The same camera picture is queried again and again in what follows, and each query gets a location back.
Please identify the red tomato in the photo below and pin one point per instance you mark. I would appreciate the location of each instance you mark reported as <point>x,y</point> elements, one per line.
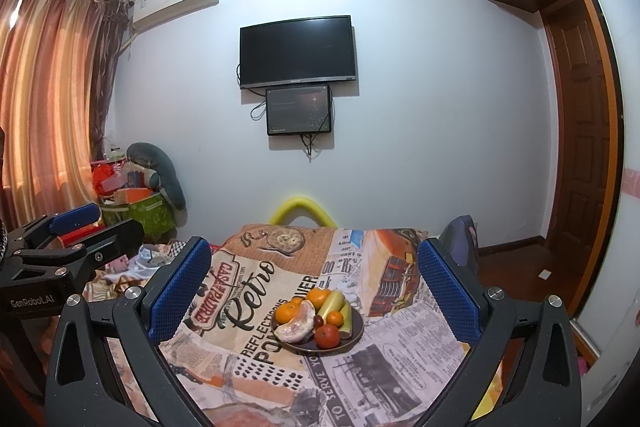
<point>327,337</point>

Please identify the brown wooden door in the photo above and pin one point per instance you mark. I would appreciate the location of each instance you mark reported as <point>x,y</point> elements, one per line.
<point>580,132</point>

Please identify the dark blue backpack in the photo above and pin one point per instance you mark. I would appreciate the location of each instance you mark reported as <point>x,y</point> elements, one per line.
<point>459,234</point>

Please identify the orange box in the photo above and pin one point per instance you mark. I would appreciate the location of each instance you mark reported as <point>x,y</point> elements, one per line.
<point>132,195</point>

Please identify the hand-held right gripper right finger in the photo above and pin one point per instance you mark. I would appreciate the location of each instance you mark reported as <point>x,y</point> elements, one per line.
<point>447,292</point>

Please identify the dark brown plate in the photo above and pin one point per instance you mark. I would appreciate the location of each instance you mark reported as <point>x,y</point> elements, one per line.
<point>350,334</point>

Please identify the red bag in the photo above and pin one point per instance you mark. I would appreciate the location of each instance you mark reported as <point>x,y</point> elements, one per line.
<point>104,179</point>

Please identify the green box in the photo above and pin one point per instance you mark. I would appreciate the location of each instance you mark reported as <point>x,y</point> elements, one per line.
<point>150,212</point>

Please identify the medium tangerine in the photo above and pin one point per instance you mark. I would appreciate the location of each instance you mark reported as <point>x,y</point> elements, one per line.
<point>296,301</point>

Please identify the small black monitor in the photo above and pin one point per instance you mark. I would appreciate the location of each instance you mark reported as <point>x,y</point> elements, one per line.
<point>299,109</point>

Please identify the brown drape curtain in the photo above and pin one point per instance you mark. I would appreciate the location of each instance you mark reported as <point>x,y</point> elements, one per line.
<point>107,67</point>

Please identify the yellow chair back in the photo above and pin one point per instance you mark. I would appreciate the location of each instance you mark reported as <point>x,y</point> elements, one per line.
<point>300,204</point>

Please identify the white cloth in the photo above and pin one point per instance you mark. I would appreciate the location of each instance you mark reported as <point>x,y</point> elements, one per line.
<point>147,257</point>

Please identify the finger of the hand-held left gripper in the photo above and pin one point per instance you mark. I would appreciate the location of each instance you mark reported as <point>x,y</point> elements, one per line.
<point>75,215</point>
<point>115,237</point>

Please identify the large orange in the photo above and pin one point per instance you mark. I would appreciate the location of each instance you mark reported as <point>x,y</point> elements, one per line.
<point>285,313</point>

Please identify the small tangerine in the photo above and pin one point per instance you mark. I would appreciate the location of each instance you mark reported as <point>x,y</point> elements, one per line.
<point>334,318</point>

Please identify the dark red small fruit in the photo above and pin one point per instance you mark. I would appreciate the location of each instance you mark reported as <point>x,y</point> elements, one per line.
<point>318,321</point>

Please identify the grey-green plush pillow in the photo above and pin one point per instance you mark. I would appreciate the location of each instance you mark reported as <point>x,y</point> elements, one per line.
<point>167,172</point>

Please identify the round orange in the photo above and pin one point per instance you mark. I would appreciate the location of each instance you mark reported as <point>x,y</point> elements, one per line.
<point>317,295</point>

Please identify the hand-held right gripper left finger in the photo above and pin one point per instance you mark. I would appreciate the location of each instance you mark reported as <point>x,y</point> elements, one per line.
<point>175,292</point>

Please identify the peeled pomelo piece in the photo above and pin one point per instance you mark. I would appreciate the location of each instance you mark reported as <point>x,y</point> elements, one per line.
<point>297,327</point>

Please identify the black wall television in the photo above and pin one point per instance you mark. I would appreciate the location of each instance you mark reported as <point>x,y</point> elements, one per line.
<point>298,52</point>

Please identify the printed blanket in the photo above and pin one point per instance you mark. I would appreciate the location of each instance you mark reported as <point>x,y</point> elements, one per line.
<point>390,337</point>

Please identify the orange sheer curtain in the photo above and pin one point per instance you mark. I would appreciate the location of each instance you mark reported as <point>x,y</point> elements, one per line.
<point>45,107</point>

